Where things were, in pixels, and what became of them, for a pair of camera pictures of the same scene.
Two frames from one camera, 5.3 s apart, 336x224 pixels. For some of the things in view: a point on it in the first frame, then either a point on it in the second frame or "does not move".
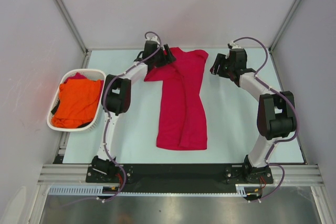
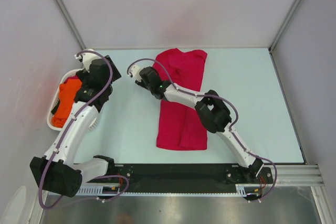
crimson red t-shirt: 182,124 does not move
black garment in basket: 54,109 does not move
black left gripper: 170,57 to 83,75
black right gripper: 220,60 to 142,82
